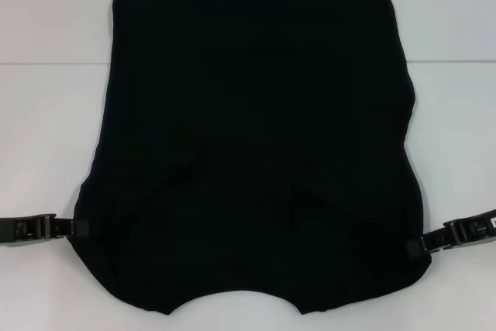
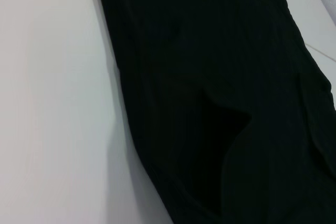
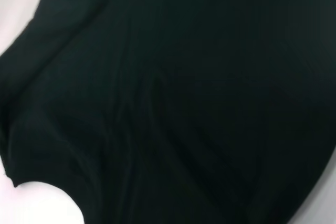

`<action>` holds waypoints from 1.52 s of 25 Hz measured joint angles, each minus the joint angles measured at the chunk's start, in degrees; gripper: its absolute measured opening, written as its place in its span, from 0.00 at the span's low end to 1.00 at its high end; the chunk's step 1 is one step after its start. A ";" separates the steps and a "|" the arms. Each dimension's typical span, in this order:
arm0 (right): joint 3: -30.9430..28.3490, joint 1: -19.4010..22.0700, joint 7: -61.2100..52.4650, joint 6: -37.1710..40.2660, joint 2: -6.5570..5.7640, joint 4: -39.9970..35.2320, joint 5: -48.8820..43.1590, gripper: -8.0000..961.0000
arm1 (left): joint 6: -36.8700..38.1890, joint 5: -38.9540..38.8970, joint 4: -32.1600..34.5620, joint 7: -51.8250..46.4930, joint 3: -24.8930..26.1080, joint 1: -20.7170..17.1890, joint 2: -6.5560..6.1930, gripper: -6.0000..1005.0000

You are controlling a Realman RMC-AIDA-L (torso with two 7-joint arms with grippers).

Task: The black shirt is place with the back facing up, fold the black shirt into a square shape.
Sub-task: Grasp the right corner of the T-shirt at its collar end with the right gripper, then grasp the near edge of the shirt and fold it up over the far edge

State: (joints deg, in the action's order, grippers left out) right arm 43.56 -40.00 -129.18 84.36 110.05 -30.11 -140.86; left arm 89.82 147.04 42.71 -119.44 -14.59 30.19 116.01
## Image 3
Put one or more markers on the black shirt with FREE print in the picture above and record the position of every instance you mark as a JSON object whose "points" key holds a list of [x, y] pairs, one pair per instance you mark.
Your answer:
{"points": [[168, 98]]}

